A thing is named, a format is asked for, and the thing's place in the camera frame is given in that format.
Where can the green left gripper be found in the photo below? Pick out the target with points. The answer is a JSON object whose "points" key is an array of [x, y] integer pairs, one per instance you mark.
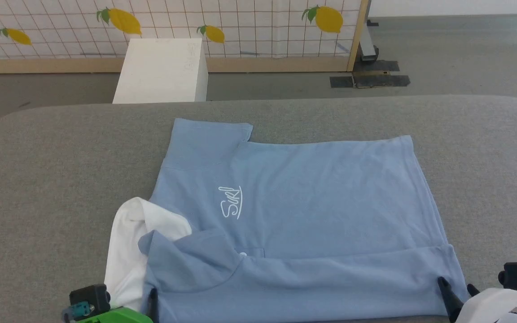
{"points": [[115, 316]]}

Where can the small black floor tape patch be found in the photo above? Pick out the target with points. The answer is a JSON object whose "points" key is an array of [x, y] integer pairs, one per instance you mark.
{"points": [[341, 82]]}

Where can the grey metal partition foot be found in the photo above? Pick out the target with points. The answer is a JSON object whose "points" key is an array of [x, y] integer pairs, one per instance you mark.
{"points": [[367, 45]]}

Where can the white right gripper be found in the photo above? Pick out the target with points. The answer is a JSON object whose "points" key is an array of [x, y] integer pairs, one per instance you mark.
{"points": [[496, 308]]}

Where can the white rectangular box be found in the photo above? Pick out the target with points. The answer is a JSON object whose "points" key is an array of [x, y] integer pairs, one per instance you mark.
{"points": [[162, 72]]}

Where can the light blue polo shirt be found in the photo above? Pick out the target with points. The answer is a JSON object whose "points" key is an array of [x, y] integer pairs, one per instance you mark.
{"points": [[308, 202]]}

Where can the lemon print partition screen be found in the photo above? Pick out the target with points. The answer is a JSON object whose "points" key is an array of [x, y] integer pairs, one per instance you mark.
{"points": [[240, 22]]}

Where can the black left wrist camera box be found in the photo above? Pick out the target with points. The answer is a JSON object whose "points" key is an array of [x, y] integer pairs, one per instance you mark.
{"points": [[89, 299]]}

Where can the long black floor tape patch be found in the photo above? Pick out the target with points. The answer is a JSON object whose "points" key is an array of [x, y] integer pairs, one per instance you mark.
{"points": [[382, 80]]}

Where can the dark floor base plate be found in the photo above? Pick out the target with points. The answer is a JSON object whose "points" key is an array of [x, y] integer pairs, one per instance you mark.
{"points": [[377, 66]]}

